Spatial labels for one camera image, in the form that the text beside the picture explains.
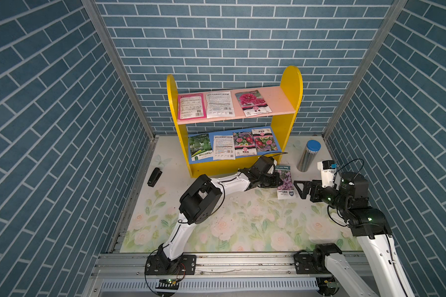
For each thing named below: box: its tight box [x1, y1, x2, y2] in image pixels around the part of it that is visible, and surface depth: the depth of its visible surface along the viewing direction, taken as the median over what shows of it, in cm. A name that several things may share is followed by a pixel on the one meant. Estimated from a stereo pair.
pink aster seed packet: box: [232, 131, 258, 157], surface depth 101 cm
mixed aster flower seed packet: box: [251, 128, 279, 153], surface depth 101 cm
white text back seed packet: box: [205, 90, 236, 119], surface depth 77 cm
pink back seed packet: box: [177, 93, 207, 121], surface depth 77 cm
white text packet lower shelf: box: [213, 134, 237, 161], surface depth 98 cm
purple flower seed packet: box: [275, 165, 297, 200], surface depth 93 cm
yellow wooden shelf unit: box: [166, 66, 303, 178], surface depth 83 cm
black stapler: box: [146, 167, 163, 188], surface depth 100 cm
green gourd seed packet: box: [189, 133, 214, 162], surface depth 98 cm
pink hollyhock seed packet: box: [234, 89, 273, 117], surface depth 79 cm
